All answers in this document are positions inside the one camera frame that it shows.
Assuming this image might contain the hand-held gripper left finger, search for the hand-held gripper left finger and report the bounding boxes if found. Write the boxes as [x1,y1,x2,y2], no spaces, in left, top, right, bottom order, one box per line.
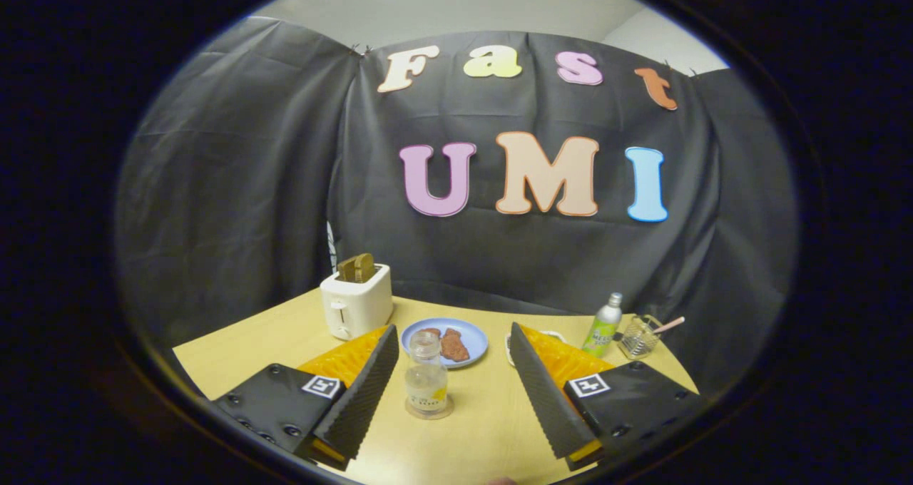
[213,324,401,471]

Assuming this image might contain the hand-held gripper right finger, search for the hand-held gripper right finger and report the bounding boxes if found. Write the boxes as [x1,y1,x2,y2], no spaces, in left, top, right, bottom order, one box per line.
[508,322,704,472]

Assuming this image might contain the clear juice bottle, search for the clear juice bottle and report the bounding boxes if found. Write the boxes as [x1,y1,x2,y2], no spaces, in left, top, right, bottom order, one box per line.
[404,330,455,421]

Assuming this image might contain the clear glass cup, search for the clear glass cup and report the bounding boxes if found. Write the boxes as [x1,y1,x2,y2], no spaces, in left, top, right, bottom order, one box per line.
[616,315,663,360]

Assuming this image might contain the green drink bottle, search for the green drink bottle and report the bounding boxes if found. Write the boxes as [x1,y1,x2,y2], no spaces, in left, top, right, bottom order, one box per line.
[581,292,623,358]

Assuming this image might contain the wooden table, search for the wooden table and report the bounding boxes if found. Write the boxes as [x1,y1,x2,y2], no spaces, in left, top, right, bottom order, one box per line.
[173,289,700,485]

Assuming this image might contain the blue plate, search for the blue plate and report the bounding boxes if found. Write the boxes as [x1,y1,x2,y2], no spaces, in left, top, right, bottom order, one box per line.
[400,318,489,369]

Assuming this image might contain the white toaster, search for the white toaster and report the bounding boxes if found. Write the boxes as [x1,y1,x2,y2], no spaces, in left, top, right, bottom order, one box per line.
[320,262,394,341]

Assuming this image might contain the large brown meat piece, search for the large brown meat piece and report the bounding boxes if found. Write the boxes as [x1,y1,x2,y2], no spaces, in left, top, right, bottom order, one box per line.
[440,328,471,362]

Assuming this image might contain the brown toast slice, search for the brown toast slice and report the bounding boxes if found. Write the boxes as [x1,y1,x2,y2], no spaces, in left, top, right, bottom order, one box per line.
[337,252,377,284]

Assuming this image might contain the black backdrop cloth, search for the black backdrop cloth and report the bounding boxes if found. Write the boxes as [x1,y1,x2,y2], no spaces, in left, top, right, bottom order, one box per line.
[114,16,798,393]

